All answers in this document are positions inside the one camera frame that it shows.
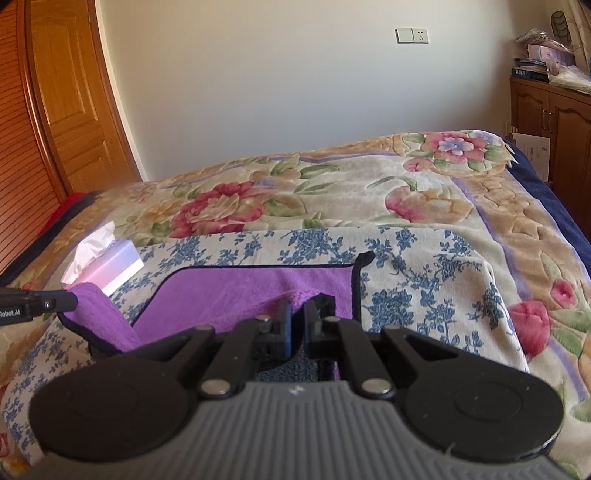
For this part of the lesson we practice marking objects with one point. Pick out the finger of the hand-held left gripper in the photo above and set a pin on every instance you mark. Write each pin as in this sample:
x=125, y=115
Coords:
x=57, y=303

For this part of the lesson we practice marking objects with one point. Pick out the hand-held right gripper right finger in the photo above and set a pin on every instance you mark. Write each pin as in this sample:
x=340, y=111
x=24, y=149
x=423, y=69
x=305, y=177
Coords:
x=314, y=330

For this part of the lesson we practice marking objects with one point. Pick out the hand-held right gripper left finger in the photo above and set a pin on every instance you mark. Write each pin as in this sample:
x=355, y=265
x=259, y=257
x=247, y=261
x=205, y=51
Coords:
x=286, y=333

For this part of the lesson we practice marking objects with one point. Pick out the purple towel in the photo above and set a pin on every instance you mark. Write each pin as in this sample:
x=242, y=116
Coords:
x=240, y=295

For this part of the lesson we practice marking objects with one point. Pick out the white tissue box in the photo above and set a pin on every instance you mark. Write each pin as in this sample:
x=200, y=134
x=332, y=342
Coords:
x=111, y=265

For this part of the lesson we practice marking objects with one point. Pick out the red cloth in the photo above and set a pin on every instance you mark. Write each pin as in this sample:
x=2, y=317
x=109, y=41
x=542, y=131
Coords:
x=69, y=207

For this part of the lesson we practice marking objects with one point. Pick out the blue floral white cloth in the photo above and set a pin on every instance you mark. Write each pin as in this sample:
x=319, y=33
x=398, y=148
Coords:
x=415, y=286

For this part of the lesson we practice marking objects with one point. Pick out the wooden louvered wardrobe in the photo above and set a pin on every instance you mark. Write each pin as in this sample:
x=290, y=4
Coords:
x=23, y=161

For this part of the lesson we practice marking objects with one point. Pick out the floral bed blanket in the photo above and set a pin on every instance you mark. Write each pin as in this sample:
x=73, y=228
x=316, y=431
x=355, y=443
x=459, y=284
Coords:
x=351, y=184

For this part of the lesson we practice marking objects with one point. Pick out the wooden door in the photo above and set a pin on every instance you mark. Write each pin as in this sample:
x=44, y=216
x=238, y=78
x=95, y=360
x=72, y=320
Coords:
x=76, y=92

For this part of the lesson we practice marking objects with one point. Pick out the navy blue bed sheet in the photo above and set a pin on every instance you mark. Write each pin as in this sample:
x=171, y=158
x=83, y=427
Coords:
x=545, y=194

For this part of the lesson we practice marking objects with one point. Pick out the white cardboard sheet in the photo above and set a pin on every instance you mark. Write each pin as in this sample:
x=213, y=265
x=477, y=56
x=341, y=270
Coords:
x=533, y=154

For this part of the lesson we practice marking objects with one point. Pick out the wooden cabinet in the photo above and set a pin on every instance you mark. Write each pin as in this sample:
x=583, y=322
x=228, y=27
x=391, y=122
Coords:
x=563, y=138

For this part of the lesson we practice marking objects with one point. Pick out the dark blue book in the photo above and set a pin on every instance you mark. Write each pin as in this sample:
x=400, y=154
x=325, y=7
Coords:
x=528, y=73

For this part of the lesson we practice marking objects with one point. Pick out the white plastic bag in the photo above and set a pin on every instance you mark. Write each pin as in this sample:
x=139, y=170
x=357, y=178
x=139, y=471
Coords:
x=572, y=79

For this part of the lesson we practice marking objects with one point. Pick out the lilac box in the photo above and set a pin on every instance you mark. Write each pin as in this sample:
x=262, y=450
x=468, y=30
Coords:
x=551, y=57

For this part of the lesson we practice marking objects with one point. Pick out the white wall socket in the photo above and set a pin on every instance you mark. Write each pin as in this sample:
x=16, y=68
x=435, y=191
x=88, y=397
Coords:
x=411, y=35

